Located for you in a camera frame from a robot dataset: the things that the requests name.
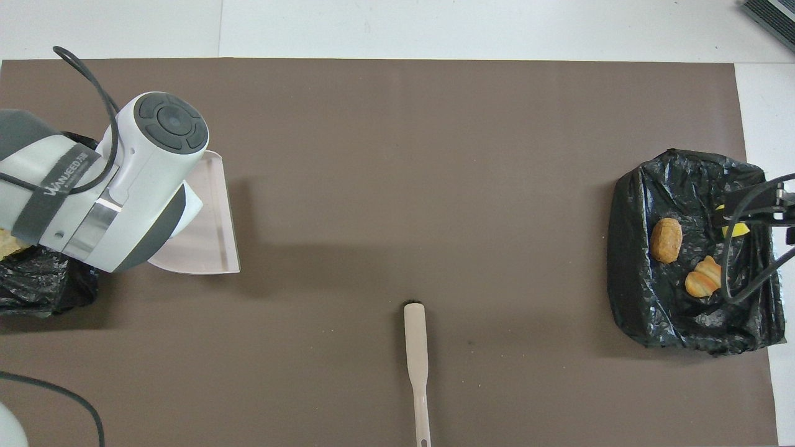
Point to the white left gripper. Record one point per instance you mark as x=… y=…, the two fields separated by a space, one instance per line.
x=192 y=208

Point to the beige plastic dustpan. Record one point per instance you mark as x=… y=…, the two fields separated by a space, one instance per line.
x=211 y=230

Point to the yellow sponge piece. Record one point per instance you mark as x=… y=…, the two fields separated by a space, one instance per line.
x=739 y=230

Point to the brown oval bun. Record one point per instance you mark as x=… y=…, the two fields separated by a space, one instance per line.
x=666 y=239

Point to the orange striped croissant piece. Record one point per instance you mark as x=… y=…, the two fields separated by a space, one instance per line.
x=702 y=280

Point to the beige torn bread piece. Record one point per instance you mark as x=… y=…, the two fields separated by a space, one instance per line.
x=7 y=242

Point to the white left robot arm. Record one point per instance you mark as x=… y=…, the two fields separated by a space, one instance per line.
x=93 y=186

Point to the black bag lined bin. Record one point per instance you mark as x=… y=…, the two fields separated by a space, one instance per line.
x=37 y=285
x=640 y=298

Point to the grey ribbed vent device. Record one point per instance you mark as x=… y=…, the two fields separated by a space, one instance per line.
x=773 y=15

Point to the brown table mat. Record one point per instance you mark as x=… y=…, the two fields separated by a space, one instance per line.
x=435 y=155

